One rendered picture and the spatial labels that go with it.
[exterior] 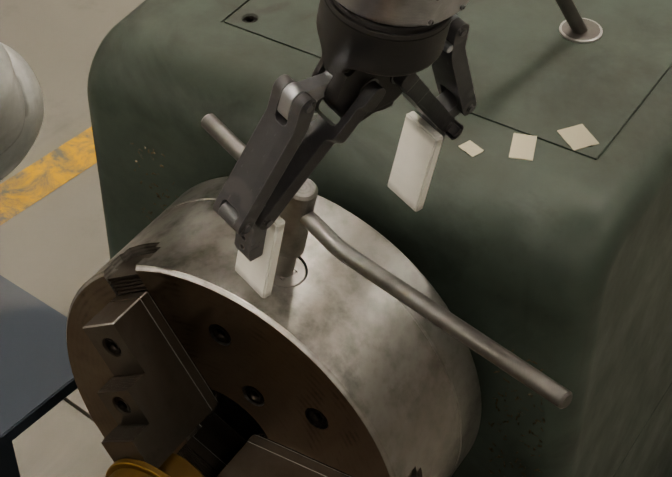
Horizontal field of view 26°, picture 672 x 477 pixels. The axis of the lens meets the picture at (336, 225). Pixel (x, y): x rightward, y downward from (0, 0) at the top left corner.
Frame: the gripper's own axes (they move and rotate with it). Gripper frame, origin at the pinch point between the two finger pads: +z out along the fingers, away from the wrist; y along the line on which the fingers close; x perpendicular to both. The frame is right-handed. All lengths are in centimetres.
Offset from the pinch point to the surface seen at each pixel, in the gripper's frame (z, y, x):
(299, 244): 3.9, -0.2, 2.4
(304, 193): -0.8, -0.3, 2.9
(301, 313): 8.0, -1.4, -0.1
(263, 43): 8.6, 14.9, 23.7
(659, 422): 45, 44, -12
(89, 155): 153, 82, 135
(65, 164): 154, 76, 136
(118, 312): 13.0, -9.2, 10.2
